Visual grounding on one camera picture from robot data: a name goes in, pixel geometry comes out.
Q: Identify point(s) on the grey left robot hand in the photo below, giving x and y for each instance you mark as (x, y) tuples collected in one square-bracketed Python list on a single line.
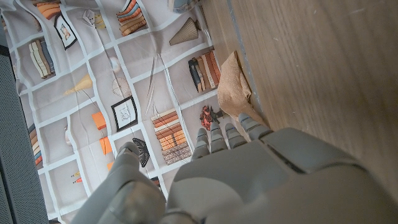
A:
[(248, 186)]

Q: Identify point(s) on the dark perforated panel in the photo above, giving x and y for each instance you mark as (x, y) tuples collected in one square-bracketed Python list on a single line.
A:
[(15, 140)]

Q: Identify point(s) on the printed bookshelf backdrop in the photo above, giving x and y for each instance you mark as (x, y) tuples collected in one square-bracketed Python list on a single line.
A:
[(93, 77)]

